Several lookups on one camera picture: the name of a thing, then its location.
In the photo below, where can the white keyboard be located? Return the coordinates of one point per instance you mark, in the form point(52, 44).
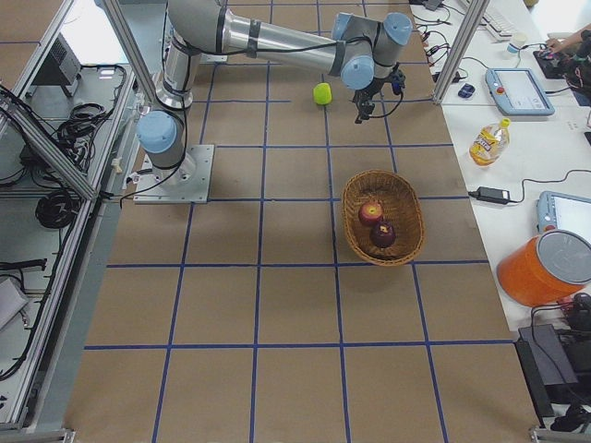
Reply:
point(497, 25)

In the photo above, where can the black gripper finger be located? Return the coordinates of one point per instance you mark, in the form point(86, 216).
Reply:
point(369, 112)
point(360, 118)

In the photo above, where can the far blue teach pendant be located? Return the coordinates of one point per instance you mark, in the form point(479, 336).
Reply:
point(517, 92)

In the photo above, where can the green apple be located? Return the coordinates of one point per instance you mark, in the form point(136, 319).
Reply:
point(322, 94)

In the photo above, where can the paper cup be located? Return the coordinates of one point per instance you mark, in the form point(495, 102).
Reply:
point(516, 43)

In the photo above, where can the orange bucket grey lid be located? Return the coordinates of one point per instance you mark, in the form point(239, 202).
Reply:
point(549, 267)

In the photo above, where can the woven wicker basket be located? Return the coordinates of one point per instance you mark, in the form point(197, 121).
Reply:
point(401, 208)

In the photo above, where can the near blue teach pendant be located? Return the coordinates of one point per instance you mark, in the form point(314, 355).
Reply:
point(563, 212)

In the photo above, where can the dark blue pouch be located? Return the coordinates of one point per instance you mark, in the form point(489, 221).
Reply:
point(466, 91)

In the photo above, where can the grey metal box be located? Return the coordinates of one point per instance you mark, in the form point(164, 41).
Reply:
point(60, 68)

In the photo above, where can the blue teach pendant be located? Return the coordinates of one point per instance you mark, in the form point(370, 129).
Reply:
point(563, 212)
point(517, 92)

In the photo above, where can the aluminium frame post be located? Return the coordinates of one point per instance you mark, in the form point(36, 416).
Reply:
point(463, 37)

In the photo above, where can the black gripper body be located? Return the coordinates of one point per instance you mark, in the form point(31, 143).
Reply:
point(373, 89)

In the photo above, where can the yellow oil bottle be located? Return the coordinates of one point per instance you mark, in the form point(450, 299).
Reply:
point(490, 142)

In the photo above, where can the red yellow apple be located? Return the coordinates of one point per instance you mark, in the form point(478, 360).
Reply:
point(370, 213)

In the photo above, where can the black power adapter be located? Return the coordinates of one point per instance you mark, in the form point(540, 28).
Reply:
point(491, 195)

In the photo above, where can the dark purple apple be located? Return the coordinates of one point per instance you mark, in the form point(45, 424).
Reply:
point(382, 234)

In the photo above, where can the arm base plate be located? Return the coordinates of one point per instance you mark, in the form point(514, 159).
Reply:
point(189, 184)

